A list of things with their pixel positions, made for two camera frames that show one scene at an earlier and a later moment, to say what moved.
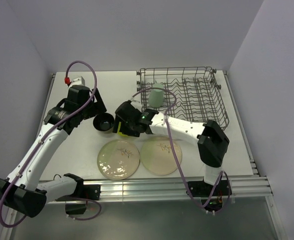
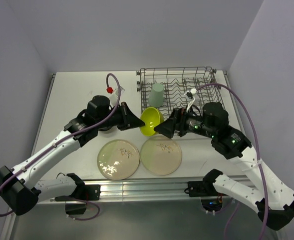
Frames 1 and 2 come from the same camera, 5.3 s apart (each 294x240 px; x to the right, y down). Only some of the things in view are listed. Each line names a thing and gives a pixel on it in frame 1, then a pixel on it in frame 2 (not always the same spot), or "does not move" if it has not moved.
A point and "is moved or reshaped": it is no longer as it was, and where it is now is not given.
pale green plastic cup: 156,96 does not move
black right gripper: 123,129 to 167,127
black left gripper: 97,107 to 129,120
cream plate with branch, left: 118,159 does not move
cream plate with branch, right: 157,156 does not move
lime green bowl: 119,132 is moved or reshaped
